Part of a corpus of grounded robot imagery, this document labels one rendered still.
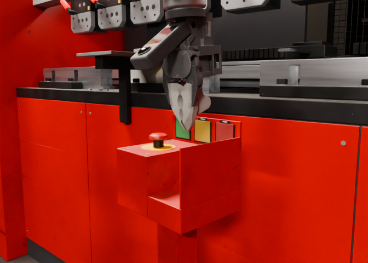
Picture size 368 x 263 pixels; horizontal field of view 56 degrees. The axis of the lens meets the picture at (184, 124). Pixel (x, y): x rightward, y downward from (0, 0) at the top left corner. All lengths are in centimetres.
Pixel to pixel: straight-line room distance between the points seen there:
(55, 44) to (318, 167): 155
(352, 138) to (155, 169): 41
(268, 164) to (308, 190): 11
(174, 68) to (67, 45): 147
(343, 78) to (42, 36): 151
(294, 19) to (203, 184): 105
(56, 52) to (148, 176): 144
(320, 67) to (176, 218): 53
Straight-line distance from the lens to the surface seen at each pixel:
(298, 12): 155
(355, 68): 90
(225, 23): 172
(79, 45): 209
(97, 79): 152
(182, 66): 60
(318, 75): 93
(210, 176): 63
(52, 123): 161
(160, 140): 71
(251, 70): 130
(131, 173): 70
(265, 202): 90
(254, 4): 101
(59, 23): 204
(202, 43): 64
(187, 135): 78
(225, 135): 70
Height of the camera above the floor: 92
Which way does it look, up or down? 8 degrees down
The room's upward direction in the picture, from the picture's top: straight up
